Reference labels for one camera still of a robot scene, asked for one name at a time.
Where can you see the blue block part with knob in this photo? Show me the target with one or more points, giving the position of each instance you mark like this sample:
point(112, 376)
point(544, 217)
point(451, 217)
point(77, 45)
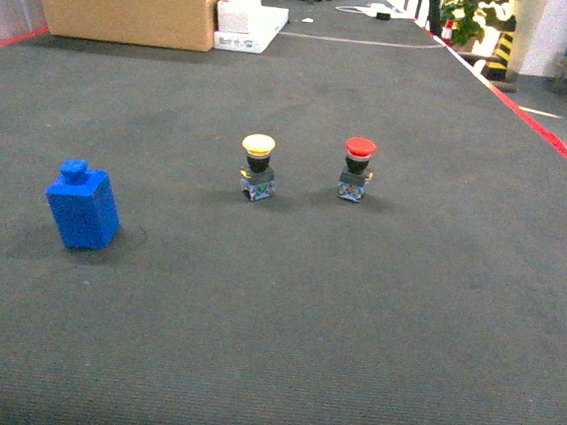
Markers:
point(83, 206)

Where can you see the yellow mushroom push button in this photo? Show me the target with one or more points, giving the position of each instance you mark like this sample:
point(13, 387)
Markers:
point(258, 177)

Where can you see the red mushroom push button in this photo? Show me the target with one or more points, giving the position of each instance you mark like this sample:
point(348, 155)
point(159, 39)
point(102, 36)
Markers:
point(356, 174)

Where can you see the white flat box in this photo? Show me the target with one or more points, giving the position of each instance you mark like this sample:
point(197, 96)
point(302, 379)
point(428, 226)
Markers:
point(270, 21)

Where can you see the white small box on top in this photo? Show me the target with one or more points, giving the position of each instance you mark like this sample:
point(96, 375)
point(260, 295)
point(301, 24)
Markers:
point(238, 16)

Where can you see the red white traffic cone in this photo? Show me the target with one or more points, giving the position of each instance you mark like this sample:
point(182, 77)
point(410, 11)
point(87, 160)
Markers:
point(447, 30)

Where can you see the green potted plant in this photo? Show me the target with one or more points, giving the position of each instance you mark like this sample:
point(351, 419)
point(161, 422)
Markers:
point(471, 18)

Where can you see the red conveyor side rail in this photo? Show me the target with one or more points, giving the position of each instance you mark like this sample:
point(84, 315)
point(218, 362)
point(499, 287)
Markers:
point(456, 123)

